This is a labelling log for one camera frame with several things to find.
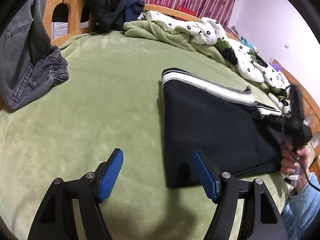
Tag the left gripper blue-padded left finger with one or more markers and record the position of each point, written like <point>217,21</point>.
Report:
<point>55,216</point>

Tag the black pants with white stripe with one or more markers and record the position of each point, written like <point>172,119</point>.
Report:
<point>235,131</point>

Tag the light blue sleeve forearm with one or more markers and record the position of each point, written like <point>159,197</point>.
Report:
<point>301,212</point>

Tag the person's right hand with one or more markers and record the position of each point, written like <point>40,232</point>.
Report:
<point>291,161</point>

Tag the purple object on bed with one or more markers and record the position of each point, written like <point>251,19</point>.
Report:
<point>276,67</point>

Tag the white floral quilt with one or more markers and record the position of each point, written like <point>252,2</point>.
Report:
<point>250,65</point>

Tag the teal pillow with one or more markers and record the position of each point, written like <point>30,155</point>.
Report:
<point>246,43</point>

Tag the green fleece bed blanket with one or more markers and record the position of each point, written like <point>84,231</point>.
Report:
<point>112,99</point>

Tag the grey denim pants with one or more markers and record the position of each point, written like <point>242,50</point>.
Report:
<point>30,65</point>

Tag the red box by curtain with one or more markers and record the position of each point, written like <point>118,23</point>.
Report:
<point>186,11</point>

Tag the dark blue garment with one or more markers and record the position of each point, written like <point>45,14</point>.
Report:
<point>130,11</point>

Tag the wooden bed frame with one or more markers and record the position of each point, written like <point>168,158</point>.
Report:
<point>62,18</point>

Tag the black jacket on bed frame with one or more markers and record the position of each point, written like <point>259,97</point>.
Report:
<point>106,13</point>

